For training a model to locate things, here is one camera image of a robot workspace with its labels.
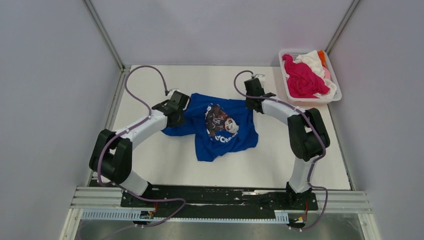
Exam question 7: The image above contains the white plastic laundry basket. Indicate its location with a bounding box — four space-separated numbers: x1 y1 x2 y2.
275 49 342 107

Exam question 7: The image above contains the pink t-shirt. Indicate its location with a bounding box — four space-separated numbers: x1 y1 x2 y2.
323 67 331 80

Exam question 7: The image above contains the aluminium frame rail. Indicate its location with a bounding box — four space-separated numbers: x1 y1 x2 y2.
69 187 381 240

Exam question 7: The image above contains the magenta t-shirt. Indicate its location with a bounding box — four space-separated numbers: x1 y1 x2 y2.
281 54 330 99

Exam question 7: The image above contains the orange t-shirt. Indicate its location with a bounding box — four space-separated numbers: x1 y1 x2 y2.
317 50 328 69

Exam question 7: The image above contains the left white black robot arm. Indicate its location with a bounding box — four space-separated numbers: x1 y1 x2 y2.
88 90 191 207

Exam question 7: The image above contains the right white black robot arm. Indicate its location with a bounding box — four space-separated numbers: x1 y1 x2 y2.
244 77 330 209

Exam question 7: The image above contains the blue graphic t-shirt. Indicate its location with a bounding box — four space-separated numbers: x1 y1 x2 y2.
162 93 259 162

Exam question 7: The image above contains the white slotted cable duct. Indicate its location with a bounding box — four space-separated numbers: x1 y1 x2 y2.
81 209 290 224

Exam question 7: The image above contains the white t-shirt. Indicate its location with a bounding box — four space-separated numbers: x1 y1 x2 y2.
294 50 338 99

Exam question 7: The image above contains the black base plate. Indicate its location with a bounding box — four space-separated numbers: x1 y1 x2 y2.
120 185 319 220

